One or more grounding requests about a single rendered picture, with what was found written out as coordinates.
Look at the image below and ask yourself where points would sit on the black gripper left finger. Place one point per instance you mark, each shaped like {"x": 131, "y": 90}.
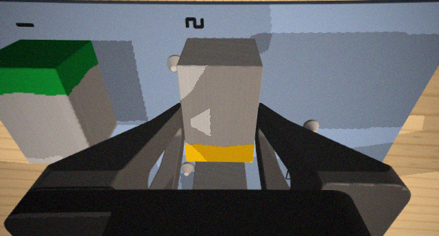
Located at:
{"x": 125, "y": 160}

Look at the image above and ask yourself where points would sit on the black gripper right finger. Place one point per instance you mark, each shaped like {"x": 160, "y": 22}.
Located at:
{"x": 315, "y": 162}

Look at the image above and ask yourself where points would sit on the grey metal block with yellow end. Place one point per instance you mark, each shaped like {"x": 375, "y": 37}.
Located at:
{"x": 219, "y": 81}

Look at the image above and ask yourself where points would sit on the grey block with red end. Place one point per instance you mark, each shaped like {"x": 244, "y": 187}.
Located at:
{"x": 219, "y": 175}

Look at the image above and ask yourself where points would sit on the grey block with green end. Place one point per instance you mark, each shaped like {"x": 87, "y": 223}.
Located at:
{"x": 53, "y": 100}

